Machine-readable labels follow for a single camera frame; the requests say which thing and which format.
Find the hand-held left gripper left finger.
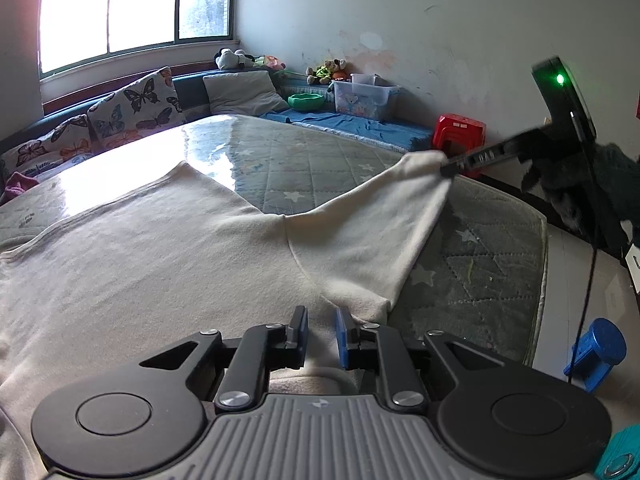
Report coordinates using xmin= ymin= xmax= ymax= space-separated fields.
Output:
xmin=139 ymin=306 xmax=309 ymax=414

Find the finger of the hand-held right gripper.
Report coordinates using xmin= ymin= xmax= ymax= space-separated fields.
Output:
xmin=441 ymin=132 xmax=534 ymax=177

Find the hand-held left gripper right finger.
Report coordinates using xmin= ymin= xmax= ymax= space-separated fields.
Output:
xmin=334 ymin=306 xmax=507 ymax=411

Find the white shirt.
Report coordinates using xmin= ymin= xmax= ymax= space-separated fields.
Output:
xmin=0 ymin=151 xmax=452 ymax=480

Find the red plastic stool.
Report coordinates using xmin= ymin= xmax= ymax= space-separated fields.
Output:
xmin=432 ymin=114 xmax=487 ymax=179

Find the clear plastic storage box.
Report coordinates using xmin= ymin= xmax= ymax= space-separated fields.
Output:
xmin=330 ymin=73 xmax=401 ymax=122

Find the blue blanket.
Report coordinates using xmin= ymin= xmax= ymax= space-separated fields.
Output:
xmin=260 ymin=107 xmax=435 ymax=154

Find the grey quilted mattress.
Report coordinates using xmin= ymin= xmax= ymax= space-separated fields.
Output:
xmin=0 ymin=112 xmax=550 ymax=367

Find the brown plush bear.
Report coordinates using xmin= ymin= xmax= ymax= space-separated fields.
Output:
xmin=305 ymin=59 xmax=349 ymax=86

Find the green bowl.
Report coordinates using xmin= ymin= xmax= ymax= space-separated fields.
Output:
xmin=287 ymin=92 xmax=327 ymax=112

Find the white tag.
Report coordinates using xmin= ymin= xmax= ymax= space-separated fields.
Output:
xmin=625 ymin=242 xmax=640 ymax=294

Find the blue plastic stool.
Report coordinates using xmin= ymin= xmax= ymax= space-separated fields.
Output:
xmin=563 ymin=318 xmax=628 ymax=394

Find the grey pillow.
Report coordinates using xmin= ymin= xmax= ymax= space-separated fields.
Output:
xmin=202 ymin=70 xmax=291 ymax=116

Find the panda plush toy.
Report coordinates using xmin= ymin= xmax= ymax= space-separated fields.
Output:
xmin=215 ymin=48 xmax=257 ymax=72

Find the butterfly print pillow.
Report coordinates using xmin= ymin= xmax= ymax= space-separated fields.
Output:
xmin=0 ymin=115 xmax=97 ymax=178
xmin=87 ymin=66 xmax=186 ymax=150

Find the teal plastic object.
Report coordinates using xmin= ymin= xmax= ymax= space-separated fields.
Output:
xmin=595 ymin=425 xmax=640 ymax=480

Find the maroon cloth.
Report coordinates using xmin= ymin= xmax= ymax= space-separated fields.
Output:
xmin=2 ymin=171 xmax=40 ymax=202

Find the window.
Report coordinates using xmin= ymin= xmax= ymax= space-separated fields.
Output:
xmin=39 ymin=0 xmax=237 ymax=81

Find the black cable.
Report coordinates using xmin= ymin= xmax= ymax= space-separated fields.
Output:
xmin=569 ymin=112 xmax=602 ymax=386

